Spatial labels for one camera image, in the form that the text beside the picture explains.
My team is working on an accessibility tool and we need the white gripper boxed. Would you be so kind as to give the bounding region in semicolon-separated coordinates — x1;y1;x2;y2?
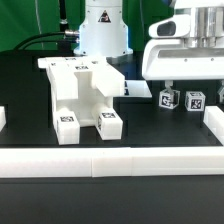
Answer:
142;13;224;105

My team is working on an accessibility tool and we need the white chair back frame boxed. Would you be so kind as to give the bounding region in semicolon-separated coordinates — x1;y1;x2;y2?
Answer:
38;57;125;100

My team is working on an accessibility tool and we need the white chair seat part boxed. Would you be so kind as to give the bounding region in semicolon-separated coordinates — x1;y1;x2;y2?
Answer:
51;71;113;127

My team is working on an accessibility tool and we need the small white part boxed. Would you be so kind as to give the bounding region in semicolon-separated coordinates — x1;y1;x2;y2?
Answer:
53;111;80;145

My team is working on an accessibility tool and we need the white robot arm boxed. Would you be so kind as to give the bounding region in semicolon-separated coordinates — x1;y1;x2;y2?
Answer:
142;0;224;104

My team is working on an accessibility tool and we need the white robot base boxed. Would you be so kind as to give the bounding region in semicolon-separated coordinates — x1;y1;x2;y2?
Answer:
74;0;133;62

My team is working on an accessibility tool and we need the black pole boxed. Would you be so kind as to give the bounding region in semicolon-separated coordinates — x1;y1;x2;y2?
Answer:
58;0;68;51

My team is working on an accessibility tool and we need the white fence wall right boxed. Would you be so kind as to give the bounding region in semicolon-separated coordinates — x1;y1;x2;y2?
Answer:
203;106;224;146

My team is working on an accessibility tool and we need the white fence wall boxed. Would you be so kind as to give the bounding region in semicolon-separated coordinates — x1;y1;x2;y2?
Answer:
0;106;6;132
203;106;224;146
0;146;224;178

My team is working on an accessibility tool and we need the white marker base plate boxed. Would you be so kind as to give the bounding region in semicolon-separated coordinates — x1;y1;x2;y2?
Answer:
124;80;152;98

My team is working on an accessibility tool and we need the white fence wall front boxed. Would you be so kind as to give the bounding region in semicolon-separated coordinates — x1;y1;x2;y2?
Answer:
0;146;224;178

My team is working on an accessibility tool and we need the black cable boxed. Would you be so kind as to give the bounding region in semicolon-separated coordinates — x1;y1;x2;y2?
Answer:
13;29;81;51

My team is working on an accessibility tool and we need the white fence wall left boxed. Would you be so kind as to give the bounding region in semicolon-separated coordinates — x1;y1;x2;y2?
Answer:
0;106;6;132

